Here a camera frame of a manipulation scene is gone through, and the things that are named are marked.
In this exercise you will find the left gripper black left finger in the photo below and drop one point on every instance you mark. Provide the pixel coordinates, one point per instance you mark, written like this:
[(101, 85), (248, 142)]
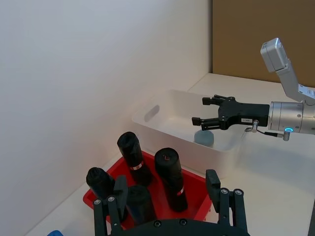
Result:
[(120, 194)]

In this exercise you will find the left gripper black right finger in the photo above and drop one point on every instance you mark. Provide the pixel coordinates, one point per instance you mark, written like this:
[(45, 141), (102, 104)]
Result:
[(213, 186)]

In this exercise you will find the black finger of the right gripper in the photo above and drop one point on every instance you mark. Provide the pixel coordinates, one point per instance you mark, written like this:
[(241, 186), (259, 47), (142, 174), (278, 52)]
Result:
[(206, 123), (214, 100)]

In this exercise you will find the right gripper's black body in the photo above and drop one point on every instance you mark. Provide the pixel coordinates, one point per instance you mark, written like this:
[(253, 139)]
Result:
[(246, 113)]

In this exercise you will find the grey-blue round block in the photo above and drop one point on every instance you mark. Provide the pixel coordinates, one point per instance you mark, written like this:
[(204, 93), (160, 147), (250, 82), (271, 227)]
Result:
[(203, 138)]

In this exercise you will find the red plastic bin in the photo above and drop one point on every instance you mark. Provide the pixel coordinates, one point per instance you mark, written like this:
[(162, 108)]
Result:
[(194, 195)]

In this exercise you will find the small black roll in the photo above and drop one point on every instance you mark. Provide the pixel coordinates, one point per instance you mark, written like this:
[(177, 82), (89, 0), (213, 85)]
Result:
[(98, 180), (140, 205)]

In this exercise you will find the white plastic bin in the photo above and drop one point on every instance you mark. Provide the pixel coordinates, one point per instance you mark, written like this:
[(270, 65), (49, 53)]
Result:
[(184, 157)]

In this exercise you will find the black roll with white band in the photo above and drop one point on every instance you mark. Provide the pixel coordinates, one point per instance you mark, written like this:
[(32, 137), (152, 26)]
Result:
[(134, 153)]

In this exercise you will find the black roll with red band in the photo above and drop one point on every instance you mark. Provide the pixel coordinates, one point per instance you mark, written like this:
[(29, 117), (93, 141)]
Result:
[(170, 174)]

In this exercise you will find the brown board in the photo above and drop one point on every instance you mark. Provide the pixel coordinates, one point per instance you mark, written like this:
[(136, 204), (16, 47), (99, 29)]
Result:
[(246, 37)]

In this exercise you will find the blue object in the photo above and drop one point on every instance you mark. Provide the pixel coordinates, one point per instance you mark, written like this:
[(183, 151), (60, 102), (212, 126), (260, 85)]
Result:
[(55, 233)]

